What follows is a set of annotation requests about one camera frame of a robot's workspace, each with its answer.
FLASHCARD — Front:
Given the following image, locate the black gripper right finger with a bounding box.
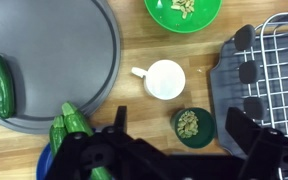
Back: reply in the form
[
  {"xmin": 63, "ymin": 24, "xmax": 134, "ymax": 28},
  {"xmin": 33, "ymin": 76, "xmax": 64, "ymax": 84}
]
[{"xmin": 224, "ymin": 106, "xmax": 269, "ymax": 148}]

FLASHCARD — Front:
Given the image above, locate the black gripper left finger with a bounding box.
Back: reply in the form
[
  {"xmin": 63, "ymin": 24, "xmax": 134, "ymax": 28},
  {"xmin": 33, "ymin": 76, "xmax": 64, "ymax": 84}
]
[{"xmin": 113, "ymin": 105, "xmax": 129, "ymax": 135}]

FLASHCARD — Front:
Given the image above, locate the dark green cup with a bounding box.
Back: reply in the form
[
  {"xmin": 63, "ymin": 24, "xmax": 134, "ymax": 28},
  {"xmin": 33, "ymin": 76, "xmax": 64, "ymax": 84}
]
[{"xmin": 170, "ymin": 107, "xmax": 217, "ymax": 150}]

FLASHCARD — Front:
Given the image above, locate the peanut pile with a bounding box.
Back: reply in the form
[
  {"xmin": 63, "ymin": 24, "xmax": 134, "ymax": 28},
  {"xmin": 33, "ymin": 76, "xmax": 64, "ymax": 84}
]
[
  {"xmin": 170, "ymin": 0, "xmax": 196, "ymax": 19},
  {"xmin": 176, "ymin": 110, "xmax": 200, "ymax": 140}
]

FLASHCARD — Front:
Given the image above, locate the bright green bowl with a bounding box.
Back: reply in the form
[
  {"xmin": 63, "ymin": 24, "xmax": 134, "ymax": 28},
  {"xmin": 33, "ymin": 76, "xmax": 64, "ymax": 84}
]
[{"xmin": 143, "ymin": 0, "xmax": 224, "ymax": 34}]

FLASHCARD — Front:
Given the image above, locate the long green cucumber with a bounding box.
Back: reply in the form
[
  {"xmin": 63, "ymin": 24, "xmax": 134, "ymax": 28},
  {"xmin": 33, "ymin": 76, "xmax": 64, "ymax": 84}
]
[
  {"xmin": 61, "ymin": 101, "xmax": 112, "ymax": 180},
  {"xmin": 49, "ymin": 114, "xmax": 68, "ymax": 158}
]

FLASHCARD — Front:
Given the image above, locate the grey dish rack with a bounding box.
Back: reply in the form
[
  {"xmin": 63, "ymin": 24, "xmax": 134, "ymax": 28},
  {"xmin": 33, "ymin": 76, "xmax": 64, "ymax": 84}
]
[{"xmin": 209, "ymin": 11, "xmax": 288, "ymax": 159}]

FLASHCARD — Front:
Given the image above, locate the white mug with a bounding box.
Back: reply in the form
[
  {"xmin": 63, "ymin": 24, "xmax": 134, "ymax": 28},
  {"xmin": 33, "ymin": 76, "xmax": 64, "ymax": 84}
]
[{"xmin": 131, "ymin": 59, "xmax": 187, "ymax": 101}]

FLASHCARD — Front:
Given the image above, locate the grey round tray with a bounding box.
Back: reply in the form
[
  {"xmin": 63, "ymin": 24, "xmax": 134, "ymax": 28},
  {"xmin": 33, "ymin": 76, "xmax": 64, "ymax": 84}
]
[{"xmin": 0, "ymin": 0, "xmax": 122, "ymax": 135}]

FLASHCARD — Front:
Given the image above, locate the blue plate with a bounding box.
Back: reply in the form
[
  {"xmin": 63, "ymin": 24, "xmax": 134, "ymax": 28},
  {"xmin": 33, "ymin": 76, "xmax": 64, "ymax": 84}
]
[{"xmin": 36, "ymin": 128, "xmax": 115, "ymax": 180}]

